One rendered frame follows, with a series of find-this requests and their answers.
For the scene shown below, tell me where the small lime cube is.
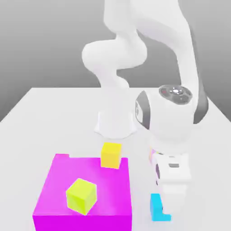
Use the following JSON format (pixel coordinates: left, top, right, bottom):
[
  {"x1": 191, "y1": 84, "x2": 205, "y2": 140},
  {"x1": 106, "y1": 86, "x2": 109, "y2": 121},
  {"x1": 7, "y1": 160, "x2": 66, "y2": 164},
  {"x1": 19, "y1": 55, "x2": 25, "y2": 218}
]
[{"x1": 65, "y1": 178, "x2": 97, "y2": 216}]

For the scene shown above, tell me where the small yellow cube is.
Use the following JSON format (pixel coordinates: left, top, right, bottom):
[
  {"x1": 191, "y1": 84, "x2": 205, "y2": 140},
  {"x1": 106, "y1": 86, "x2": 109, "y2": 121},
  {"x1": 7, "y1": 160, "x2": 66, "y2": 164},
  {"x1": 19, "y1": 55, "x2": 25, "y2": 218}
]
[{"x1": 100, "y1": 142, "x2": 122, "y2": 170}]

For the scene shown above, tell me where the small cyan cube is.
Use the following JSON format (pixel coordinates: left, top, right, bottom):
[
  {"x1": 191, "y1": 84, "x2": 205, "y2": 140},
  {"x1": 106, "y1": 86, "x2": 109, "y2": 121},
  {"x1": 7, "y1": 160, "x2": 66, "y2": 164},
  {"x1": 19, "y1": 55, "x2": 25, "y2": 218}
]
[{"x1": 150, "y1": 193, "x2": 172, "y2": 222}]

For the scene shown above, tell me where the large magenta box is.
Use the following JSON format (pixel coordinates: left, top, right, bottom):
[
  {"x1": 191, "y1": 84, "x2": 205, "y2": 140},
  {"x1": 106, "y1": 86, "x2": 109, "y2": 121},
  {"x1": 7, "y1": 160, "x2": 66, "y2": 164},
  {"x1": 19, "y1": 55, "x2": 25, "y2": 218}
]
[{"x1": 32, "y1": 156, "x2": 133, "y2": 231}]

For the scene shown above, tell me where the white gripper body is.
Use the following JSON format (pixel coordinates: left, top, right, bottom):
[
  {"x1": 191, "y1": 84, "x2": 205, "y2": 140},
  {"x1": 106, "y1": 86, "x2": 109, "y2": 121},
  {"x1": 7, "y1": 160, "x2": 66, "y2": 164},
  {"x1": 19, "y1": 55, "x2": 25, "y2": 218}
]
[{"x1": 160, "y1": 182, "x2": 188, "y2": 216}]

